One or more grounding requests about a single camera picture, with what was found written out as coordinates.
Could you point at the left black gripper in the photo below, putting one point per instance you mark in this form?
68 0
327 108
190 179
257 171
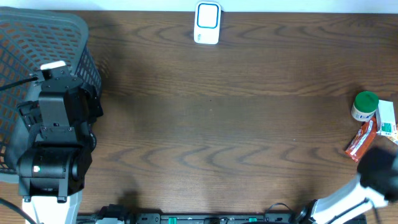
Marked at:
84 100

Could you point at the red orange snack bar wrapper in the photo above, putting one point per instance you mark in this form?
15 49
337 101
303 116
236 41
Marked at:
362 140

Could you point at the green lid jar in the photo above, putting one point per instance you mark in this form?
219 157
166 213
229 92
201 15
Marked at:
364 106

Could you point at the white green medicine box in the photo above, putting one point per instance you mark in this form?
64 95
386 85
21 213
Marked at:
386 120

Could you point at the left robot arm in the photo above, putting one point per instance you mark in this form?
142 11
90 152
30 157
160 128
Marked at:
51 181

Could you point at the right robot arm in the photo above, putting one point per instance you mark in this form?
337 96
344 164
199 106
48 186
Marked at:
374 186

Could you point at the white barcode scanner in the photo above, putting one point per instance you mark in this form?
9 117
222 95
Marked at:
207 23

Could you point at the grey plastic mesh basket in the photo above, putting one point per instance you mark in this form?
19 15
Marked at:
29 39

